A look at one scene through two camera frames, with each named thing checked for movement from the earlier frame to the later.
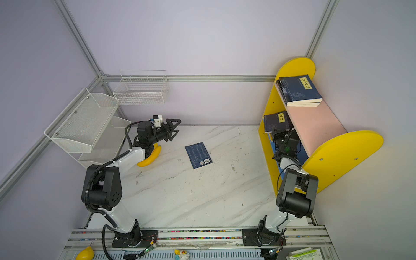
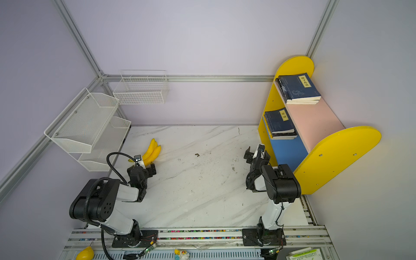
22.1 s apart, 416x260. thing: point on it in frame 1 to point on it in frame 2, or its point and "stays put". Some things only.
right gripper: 276,135 to 248,156
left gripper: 168,120 to 153,168
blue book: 198,155 to 279,124
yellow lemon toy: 86,254 stays put
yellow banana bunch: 154,156 stays put
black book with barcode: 288,101 stays put
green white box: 307,253 stays put
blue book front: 300,88 stays put
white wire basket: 138,87 stays put
